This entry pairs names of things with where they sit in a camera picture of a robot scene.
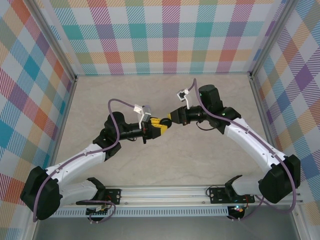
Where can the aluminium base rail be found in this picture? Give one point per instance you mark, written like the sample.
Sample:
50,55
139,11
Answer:
162,195

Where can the left controller circuit board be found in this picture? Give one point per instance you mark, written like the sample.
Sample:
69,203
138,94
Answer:
100,208

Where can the left aluminium side rail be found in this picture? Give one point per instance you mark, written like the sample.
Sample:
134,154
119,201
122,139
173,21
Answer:
66,110

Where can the left aluminium frame post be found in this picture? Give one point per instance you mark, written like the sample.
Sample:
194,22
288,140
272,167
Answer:
50,37

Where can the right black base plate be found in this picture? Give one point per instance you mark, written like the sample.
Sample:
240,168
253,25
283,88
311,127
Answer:
217,196

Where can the controller circuit board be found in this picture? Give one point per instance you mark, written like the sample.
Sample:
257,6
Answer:
238,209
100,208

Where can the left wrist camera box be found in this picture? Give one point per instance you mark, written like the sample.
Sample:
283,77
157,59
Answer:
147,113

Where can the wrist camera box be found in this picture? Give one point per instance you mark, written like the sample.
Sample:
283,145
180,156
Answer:
182,94
147,113

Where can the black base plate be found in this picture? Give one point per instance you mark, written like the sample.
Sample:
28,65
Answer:
217,196
113,195

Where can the aluminium side rail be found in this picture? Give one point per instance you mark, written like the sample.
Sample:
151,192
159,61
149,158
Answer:
261,110
66,110

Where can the grey metal panel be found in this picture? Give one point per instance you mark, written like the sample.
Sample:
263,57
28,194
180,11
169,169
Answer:
162,228

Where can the right aluminium frame post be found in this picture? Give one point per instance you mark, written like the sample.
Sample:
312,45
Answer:
272,35

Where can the right aluminium side rail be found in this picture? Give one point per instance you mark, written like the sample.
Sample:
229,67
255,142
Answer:
261,110

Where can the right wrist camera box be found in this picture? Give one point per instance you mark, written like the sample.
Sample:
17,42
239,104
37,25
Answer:
182,94

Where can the right controller circuit board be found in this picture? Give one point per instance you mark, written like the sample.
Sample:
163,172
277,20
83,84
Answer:
238,209

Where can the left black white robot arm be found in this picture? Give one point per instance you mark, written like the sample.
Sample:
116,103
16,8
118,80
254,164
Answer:
75,162

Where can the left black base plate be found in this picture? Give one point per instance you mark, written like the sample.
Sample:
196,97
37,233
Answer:
113,195

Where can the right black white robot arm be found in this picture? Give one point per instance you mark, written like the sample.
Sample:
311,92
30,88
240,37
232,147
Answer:
252,142

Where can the aluminium frame post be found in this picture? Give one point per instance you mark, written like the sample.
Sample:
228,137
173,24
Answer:
50,37
272,35

